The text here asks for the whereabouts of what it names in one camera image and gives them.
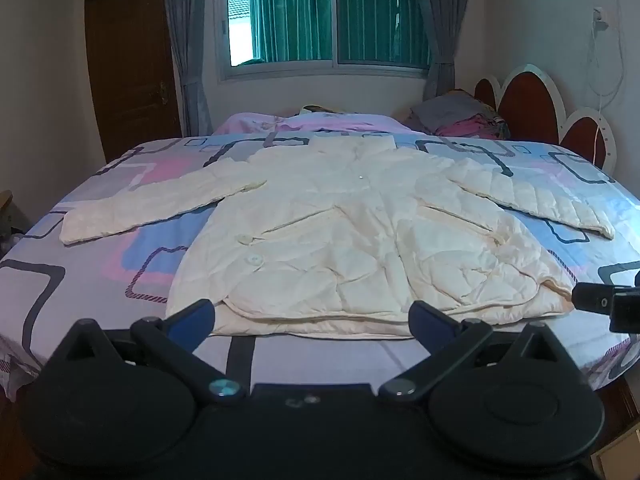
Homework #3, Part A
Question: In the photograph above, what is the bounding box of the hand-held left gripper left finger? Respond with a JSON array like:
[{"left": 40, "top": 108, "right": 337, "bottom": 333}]
[{"left": 44, "top": 299, "right": 248, "bottom": 406}]

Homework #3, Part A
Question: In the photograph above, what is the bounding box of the grey curtain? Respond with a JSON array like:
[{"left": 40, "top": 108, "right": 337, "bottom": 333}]
[
  {"left": 161, "top": 0, "right": 215, "bottom": 137},
  {"left": 414, "top": 0, "right": 465, "bottom": 102}
]

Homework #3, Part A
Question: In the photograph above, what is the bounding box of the red and white headboard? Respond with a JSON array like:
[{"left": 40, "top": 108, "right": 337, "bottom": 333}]
[{"left": 472, "top": 64, "right": 619, "bottom": 182}]

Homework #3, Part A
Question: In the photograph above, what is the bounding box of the pile of folded clothes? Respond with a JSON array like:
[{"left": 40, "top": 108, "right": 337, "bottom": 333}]
[{"left": 405, "top": 92, "right": 498, "bottom": 133}]

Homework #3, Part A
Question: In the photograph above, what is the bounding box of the cream padded jacket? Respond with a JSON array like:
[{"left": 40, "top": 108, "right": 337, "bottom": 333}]
[{"left": 59, "top": 135, "right": 617, "bottom": 338}]

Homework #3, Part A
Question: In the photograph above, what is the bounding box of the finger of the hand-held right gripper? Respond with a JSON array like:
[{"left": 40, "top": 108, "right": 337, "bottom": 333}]
[
  {"left": 571, "top": 282, "right": 614, "bottom": 317},
  {"left": 609, "top": 269, "right": 640, "bottom": 334}
]

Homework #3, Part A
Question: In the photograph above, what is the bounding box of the brown wooden door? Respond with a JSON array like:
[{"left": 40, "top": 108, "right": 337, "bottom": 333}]
[{"left": 84, "top": 0, "right": 184, "bottom": 163}]

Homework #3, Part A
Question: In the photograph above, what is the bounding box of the pink floral blanket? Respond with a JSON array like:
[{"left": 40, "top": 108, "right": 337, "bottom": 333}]
[{"left": 214, "top": 109, "right": 426, "bottom": 137}]

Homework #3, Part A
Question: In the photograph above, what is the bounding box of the cardboard box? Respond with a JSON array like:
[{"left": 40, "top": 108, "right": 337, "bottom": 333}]
[{"left": 590, "top": 425, "right": 640, "bottom": 480}]

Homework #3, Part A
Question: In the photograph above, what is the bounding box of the green curtain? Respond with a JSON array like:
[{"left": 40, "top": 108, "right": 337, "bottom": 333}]
[{"left": 247, "top": 0, "right": 432, "bottom": 65}]

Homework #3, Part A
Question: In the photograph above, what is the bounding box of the window with aluminium frame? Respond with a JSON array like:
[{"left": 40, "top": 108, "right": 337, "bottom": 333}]
[{"left": 214, "top": 0, "right": 435, "bottom": 82}]

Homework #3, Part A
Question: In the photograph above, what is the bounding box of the pink folded cloth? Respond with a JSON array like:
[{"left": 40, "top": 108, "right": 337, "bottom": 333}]
[{"left": 434, "top": 114, "right": 512, "bottom": 142}]

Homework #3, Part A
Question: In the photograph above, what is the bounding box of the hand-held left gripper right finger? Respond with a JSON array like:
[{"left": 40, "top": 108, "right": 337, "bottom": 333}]
[{"left": 377, "top": 300, "right": 583, "bottom": 404}]

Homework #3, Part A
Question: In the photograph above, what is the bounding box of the white charging cable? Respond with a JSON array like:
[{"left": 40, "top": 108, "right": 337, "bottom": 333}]
[{"left": 584, "top": 22, "right": 627, "bottom": 167}]

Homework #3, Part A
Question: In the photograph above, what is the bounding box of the dark clutter beside bed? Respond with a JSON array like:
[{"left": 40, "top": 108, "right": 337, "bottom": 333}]
[{"left": 0, "top": 189, "right": 28, "bottom": 251}]

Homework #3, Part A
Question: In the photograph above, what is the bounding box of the bed with patterned sheet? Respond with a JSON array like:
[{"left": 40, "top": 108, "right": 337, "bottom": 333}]
[{"left": 0, "top": 130, "right": 640, "bottom": 403}]

